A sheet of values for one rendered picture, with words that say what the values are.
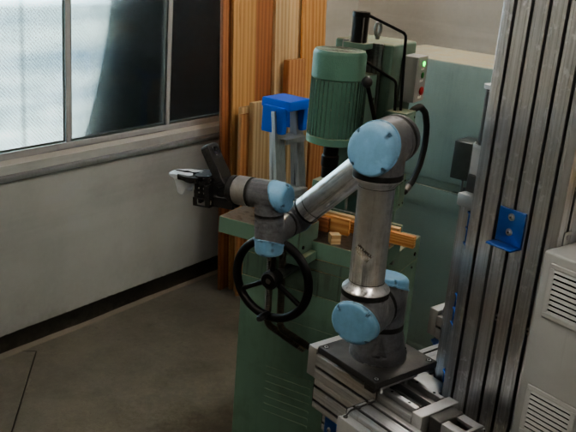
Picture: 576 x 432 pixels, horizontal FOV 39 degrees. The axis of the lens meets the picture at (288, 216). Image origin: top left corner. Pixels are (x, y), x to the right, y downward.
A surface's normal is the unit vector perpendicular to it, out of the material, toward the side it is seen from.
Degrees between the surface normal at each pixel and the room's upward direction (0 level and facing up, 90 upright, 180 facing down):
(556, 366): 90
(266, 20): 87
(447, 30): 90
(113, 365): 0
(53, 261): 90
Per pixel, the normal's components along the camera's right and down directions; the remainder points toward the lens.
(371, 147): -0.47, 0.12
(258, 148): 0.79, 0.20
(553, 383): -0.78, 0.14
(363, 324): -0.50, 0.36
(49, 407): 0.07, -0.95
